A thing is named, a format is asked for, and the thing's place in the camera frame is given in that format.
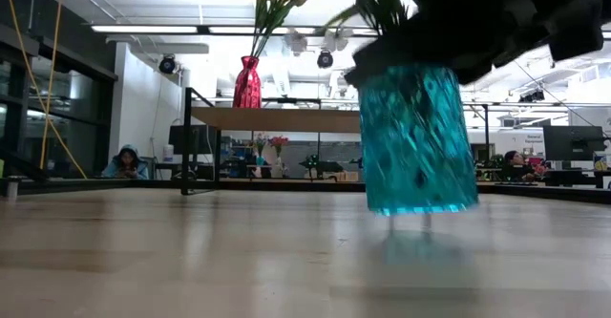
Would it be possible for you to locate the small black desk device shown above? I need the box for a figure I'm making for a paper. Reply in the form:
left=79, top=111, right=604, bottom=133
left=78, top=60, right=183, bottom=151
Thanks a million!
left=299, top=154, right=345, bottom=176

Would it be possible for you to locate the black ceiling spotlight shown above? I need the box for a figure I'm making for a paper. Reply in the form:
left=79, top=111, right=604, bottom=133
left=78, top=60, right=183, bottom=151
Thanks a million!
left=316, top=49, right=335, bottom=70
left=158, top=53, right=178, bottom=75

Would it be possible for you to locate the wooden shelf with black legs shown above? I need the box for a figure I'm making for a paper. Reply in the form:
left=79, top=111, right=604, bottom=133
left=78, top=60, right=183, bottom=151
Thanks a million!
left=179, top=87, right=491, bottom=197

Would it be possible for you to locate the person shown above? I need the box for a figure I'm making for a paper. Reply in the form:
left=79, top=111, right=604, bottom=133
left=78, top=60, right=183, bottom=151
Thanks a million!
left=500, top=149, right=548, bottom=183
left=99, top=144, right=150, bottom=180

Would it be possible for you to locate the vase with red flowers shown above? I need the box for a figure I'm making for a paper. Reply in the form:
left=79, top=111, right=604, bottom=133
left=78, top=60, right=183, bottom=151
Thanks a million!
left=269, top=135, right=290, bottom=179

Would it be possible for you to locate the white flower bunch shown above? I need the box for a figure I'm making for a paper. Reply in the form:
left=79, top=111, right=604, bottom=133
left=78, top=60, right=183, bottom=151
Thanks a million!
left=283, top=0, right=421, bottom=55

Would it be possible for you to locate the vase with pink flowers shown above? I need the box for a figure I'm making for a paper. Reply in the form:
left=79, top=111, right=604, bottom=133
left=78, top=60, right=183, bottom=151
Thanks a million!
left=251, top=133, right=269, bottom=167

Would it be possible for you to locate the small grey post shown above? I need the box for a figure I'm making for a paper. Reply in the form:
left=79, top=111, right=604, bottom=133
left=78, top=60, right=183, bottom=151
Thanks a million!
left=5, top=174, right=24, bottom=203

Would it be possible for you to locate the black LED light bar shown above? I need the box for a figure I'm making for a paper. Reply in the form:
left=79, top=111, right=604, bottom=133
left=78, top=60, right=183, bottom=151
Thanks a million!
left=90, top=23, right=611, bottom=41

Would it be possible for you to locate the dark computer monitor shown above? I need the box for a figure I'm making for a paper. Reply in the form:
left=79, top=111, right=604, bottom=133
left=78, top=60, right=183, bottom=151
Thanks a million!
left=542, top=125, right=606, bottom=161
left=168, top=125, right=219, bottom=156

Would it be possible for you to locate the yellow extension cable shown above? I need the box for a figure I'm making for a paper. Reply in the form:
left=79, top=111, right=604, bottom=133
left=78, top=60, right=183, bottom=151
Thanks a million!
left=2, top=0, right=89, bottom=180

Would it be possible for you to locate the red glass vase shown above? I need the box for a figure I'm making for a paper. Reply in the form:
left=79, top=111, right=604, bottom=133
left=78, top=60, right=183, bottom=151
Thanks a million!
left=232, top=54, right=263, bottom=109

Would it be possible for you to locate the blue glass vase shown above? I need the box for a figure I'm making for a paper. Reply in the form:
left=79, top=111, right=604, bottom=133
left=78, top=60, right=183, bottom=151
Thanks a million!
left=357, top=64, right=480, bottom=217

